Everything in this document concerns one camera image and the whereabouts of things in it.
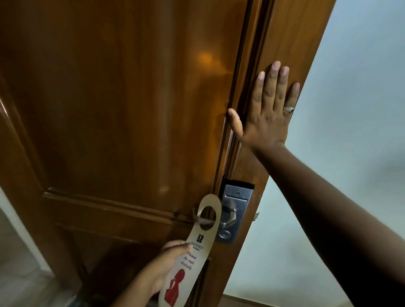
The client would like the beige door hanger sign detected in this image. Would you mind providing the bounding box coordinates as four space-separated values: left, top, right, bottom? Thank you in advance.
158 194 222 307

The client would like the brown wooden door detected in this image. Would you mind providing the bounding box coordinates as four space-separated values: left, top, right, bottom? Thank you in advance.
0 0 336 307

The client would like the person's right forearm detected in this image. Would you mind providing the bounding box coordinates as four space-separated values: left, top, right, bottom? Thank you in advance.
253 141 405 307

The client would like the person's left hand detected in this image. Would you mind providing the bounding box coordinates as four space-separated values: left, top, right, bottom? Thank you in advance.
139 240 193 296

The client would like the silver door lever handle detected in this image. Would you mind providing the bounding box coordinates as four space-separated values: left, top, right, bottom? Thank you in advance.
193 204 237 230

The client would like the silver electronic door lock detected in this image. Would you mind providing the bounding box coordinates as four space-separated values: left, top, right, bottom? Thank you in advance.
216 178 255 244

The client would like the person's right hand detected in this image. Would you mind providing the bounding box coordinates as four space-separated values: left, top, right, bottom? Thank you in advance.
227 61 300 154

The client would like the person's left forearm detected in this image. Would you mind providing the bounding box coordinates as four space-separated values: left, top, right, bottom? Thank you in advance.
111 269 159 307

